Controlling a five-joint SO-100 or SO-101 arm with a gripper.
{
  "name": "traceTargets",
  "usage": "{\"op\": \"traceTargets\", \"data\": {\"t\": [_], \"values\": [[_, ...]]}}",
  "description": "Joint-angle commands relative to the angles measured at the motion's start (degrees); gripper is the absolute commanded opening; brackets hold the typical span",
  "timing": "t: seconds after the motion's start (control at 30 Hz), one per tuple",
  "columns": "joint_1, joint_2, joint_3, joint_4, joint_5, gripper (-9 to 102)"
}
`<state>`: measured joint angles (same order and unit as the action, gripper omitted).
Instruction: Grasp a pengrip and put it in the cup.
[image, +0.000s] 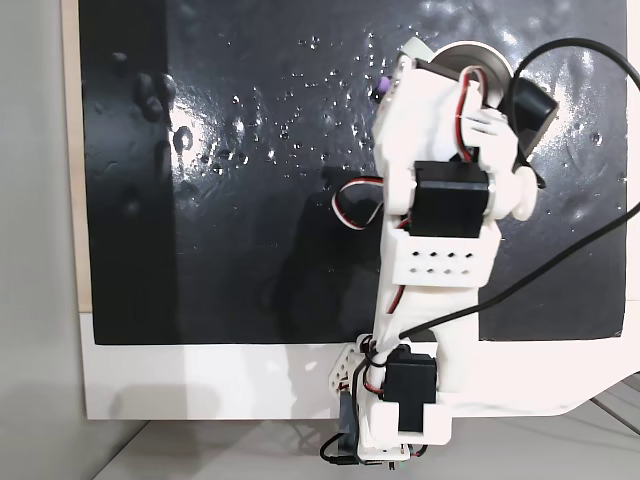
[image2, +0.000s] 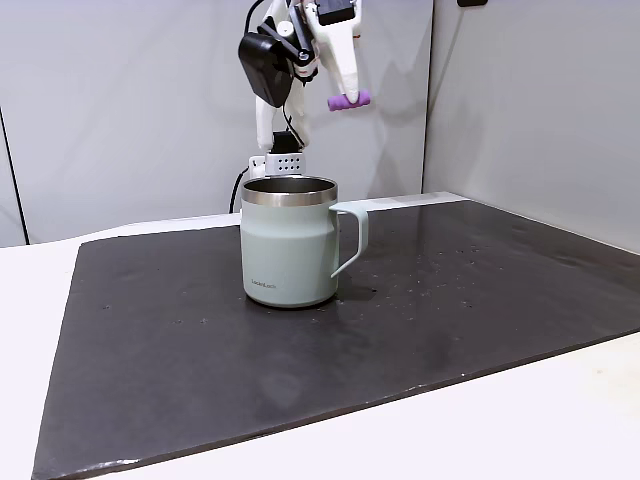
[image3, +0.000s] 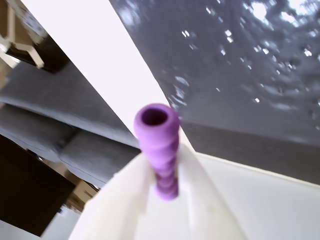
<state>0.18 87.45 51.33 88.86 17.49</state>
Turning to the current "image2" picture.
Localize black rubber mat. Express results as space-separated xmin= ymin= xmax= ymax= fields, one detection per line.
xmin=30 ymin=199 xmax=640 ymax=480

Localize black camera box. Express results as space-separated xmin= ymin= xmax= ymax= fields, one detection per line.
xmin=237 ymin=17 xmax=301 ymax=109

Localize pale green steel mug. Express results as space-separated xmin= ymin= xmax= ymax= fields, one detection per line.
xmin=240 ymin=175 xmax=370 ymax=309

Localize black camera cable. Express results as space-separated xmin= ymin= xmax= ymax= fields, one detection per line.
xmin=279 ymin=102 xmax=306 ymax=151

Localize black power cable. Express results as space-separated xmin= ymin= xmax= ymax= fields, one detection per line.
xmin=228 ymin=167 xmax=251 ymax=215

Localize purple ribbed pen grip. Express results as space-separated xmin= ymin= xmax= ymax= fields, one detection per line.
xmin=327 ymin=88 xmax=373 ymax=112

